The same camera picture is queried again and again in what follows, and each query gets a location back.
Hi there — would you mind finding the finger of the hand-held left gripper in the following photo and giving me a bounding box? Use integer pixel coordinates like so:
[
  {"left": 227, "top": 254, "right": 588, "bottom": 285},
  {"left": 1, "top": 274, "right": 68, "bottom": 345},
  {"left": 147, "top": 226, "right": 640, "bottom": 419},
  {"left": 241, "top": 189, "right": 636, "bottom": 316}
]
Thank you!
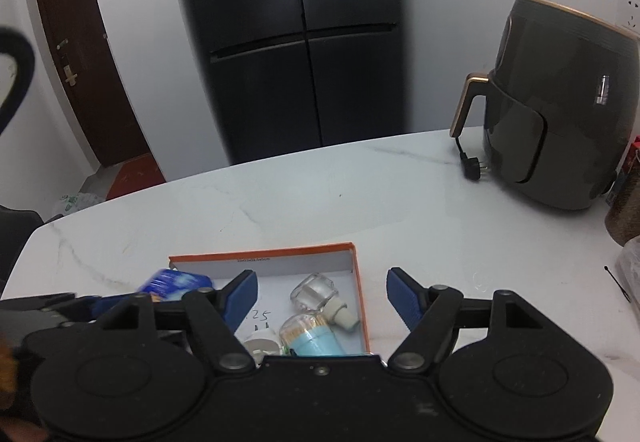
[{"left": 0, "top": 292, "right": 136, "bottom": 324}]

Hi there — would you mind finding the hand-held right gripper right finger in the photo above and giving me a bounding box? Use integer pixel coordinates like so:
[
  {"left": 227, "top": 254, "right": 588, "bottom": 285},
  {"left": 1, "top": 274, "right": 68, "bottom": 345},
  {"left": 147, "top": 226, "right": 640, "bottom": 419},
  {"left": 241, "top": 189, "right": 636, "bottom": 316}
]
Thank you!
[{"left": 386, "top": 266, "right": 551, "bottom": 370}]

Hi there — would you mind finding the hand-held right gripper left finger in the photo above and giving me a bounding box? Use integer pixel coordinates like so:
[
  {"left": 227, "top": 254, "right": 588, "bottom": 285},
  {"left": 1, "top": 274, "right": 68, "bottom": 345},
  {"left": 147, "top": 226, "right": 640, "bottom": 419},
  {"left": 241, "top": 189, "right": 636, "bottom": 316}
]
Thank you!
[{"left": 95, "top": 269, "right": 259, "bottom": 370}]

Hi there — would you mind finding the orange-rimmed cardboard box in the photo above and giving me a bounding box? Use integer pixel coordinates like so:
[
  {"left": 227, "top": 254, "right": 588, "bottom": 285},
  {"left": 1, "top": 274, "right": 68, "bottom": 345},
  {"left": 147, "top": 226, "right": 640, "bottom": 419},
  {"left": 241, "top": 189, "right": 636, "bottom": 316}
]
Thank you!
[{"left": 168, "top": 242, "right": 371, "bottom": 357}]

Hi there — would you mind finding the blue tissue packet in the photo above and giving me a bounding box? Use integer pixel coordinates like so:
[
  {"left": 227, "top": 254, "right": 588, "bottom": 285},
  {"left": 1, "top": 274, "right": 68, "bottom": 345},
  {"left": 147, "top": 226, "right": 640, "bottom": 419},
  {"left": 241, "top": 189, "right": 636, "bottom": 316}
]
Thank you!
[{"left": 136, "top": 268, "right": 213, "bottom": 305}]

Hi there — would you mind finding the clear glass bottle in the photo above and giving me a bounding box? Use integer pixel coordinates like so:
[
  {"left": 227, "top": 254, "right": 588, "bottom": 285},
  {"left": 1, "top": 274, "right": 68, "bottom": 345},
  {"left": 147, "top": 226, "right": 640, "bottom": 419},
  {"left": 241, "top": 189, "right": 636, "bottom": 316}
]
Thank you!
[{"left": 290, "top": 273, "right": 360, "bottom": 330}]

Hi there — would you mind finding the light blue toothpick jar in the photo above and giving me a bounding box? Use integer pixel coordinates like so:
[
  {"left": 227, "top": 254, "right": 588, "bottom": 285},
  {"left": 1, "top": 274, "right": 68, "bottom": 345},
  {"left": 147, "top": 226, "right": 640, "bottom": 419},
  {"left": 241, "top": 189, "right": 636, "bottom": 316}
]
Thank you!
[{"left": 279, "top": 312, "right": 346, "bottom": 357}]

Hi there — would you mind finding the black chair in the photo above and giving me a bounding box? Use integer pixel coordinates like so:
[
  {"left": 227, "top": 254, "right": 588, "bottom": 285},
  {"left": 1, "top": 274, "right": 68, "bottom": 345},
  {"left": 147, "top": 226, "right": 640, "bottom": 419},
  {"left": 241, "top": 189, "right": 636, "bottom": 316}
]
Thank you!
[{"left": 0, "top": 205, "right": 45, "bottom": 293}]

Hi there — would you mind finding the white plastic bag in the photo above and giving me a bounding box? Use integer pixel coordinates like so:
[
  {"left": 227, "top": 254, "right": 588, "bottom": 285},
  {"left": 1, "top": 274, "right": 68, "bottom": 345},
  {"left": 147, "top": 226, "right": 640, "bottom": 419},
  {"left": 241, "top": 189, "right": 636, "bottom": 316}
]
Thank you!
[{"left": 52, "top": 191, "right": 107, "bottom": 218}]

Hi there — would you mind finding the red door mat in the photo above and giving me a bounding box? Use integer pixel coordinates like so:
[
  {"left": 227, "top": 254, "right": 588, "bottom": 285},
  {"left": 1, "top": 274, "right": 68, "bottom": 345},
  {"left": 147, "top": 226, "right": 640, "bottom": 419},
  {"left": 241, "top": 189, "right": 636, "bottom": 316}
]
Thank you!
[{"left": 105, "top": 153, "right": 167, "bottom": 200}]

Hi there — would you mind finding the black power plug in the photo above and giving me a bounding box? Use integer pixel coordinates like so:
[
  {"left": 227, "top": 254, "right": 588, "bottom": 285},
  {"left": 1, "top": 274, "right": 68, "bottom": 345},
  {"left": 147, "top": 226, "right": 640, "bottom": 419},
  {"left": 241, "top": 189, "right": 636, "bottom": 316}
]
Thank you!
[{"left": 454, "top": 135, "right": 492, "bottom": 183}]

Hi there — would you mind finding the black cotton swab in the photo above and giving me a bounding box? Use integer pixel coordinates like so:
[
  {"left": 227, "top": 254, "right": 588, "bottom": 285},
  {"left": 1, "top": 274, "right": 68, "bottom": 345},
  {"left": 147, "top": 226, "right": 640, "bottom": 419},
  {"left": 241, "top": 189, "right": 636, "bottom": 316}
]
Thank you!
[{"left": 602, "top": 265, "right": 632, "bottom": 304}]

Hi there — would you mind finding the clear plastic bag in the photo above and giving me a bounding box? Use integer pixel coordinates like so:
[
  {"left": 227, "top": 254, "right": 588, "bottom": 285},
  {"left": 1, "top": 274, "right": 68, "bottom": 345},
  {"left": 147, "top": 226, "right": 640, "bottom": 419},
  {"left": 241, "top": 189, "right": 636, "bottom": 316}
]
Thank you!
[{"left": 615, "top": 236, "right": 640, "bottom": 303}]

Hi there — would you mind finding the brown jar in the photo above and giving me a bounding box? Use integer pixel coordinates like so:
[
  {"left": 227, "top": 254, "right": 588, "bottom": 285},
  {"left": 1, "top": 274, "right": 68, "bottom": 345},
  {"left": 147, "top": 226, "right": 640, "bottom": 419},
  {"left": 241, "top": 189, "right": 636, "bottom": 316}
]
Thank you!
[{"left": 605, "top": 172, "right": 640, "bottom": 247}]

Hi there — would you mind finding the brown door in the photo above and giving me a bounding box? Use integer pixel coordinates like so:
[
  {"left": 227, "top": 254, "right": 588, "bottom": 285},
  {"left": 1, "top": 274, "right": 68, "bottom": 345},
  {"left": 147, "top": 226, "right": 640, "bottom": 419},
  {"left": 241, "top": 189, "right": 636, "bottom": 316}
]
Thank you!
[{"left": 30, "top": 0, "right": 151, "bottom": 168}]

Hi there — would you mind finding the dark air fryer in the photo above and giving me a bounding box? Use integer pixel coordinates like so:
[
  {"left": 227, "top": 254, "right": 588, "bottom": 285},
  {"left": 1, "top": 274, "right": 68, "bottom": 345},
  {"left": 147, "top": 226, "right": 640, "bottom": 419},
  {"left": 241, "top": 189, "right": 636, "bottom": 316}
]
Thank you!
[{"left": 450, "top": 0, "right": 640, "bottom": 211}]

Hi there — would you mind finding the black refrigerator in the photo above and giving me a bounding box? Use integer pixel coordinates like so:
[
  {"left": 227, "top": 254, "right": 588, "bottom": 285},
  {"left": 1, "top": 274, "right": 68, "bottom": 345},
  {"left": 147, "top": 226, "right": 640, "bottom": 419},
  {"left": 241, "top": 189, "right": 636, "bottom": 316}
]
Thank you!
[{"left": 165, "top": 0, "right": 413, "bottom": 165}]

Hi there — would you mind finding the black strap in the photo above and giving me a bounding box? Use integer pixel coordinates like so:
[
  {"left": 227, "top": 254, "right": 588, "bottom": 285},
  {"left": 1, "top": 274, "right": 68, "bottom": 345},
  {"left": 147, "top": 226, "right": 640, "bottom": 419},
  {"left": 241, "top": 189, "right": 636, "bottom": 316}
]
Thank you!
[{"left": 0, "top": 26, "right": 37, "bottom": 135}]

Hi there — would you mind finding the white wall socket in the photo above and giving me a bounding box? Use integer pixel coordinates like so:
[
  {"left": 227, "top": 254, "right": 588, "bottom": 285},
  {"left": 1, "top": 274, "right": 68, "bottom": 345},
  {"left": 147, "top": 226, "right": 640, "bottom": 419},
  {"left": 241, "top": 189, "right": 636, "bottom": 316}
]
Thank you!
[{"left": 616, "top": 0, "right": 640, "bottom": 30}]

